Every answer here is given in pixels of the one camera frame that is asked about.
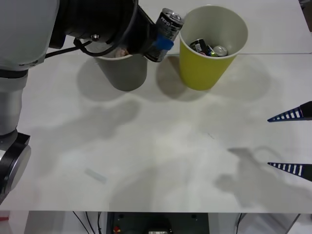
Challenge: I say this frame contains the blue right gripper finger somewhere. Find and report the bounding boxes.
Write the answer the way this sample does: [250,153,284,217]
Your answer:
[267,100,312,123]
[267,161,312,182]

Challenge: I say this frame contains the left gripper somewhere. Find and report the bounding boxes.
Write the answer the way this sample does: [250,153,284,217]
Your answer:
[126,5,175,57]

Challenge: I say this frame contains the dark grey drink can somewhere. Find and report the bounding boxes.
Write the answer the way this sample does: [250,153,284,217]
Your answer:
[145,7,184,63]

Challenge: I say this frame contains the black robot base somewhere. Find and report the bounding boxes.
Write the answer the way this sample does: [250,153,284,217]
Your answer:
[106,212,210,234]

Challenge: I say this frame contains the black can with label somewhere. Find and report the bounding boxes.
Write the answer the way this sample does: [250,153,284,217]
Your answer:
[189,38,213,56]

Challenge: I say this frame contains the yellow-green plastic bin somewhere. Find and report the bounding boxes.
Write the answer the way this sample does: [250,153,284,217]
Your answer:
[178,5,249,92]

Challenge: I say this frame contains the grey plastic bin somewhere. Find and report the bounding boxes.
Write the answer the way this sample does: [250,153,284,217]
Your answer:
[92,47,149,92]

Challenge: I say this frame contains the silver-topped can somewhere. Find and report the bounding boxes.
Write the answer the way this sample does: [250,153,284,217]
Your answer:
[212,45,229,58]

